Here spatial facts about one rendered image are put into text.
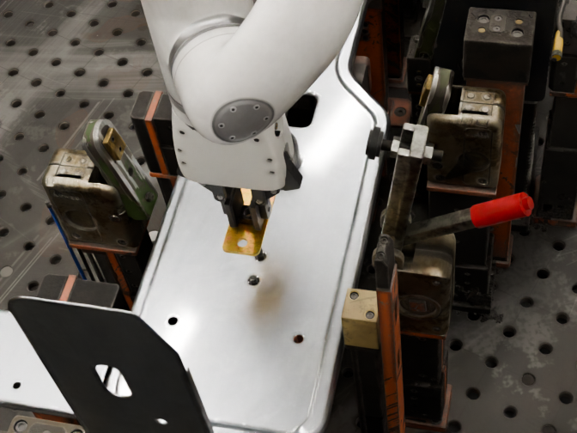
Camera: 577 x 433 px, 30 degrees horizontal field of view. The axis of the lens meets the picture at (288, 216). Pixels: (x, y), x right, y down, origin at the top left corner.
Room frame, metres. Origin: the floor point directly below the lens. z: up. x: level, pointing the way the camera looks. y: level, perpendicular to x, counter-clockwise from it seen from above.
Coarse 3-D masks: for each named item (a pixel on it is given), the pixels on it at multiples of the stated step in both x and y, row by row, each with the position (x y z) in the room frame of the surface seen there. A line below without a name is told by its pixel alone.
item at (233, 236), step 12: (240, 216) 0.63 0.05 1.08; (228, 228) 0.63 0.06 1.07; (240, 228) 0.62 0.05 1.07; (252, 228) 0.62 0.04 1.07; (264, 228) 0.62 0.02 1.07; (228, 240) 0.61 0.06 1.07; (240, 240) 0.61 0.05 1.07; (252, 240) 0.61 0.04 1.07; (228, 252) 0.60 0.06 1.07; (240, 252) 0.59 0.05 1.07; (252, 252) 0.59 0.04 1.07
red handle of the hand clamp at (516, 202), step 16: (480, 208) 0.55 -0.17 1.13; (496, 208) 0.54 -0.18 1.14; (512, 208) 0.54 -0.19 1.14; (528, 208) 0.53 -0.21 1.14; (416, 224) 0.58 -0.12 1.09; (432, 224) 0.57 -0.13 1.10; (448, 224) 0.56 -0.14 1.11; (464, 224) 0.55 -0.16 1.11; (480, 224) 0.54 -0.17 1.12; (416, 240) 0.57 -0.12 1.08
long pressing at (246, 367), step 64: (320, 128) 0.79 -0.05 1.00; (384, 128) 0.77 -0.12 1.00; (192, 192) 0.73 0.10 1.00; (320, 192) 0.70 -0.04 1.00; (192, 256) 0.65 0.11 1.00; (320, 256) 0.62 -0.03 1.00; (192, 320) 0.57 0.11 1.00; (256, 320) 0.56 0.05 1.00; (320, 320) 0.54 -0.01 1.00; (256, 384) 0.49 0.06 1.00; (320, 384) 0.47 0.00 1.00
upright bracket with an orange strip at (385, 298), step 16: (384, 240) 0.49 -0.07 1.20; (384, 256) 0.48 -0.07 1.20; (384, 272) 0.47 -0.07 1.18; (384, 288) 0.47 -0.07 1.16; (384, 304) 0.47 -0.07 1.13; (384, 320) 0.47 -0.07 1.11; (384, 336) 0.47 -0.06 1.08; (400, 336) 0.49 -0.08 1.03; (384, 352) 0.47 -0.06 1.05; (400, 352) 0.49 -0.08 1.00; (384, 368) 0.47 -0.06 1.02; (400, 368) 0.49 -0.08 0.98; (384, 384) 0.47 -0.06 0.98; (400, 384) 0.48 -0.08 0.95; (400, 400) 0.48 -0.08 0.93; (400, 416) 0.47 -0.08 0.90; (400, 432) 0.47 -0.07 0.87
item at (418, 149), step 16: (416, 128) 0.59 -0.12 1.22; (368, 144) 0.58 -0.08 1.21; (384, 144) 0.58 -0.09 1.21; (400, 144) 0.58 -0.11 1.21; (416, 144) 0.57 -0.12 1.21; (432, 144) 0.57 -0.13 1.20; (400, 160) 0.56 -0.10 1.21; (416, 160) 0.56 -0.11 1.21; (432, 160) 0.56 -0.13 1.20; (400, 176) 0.56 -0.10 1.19; (416, 176) 0.56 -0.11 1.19; (400, 192) 0.56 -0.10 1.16; (400, 208) 0.56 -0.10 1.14; (384, 224) 0.57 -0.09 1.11; (400, 224) 0.56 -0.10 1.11; (400, 240) 0.56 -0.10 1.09
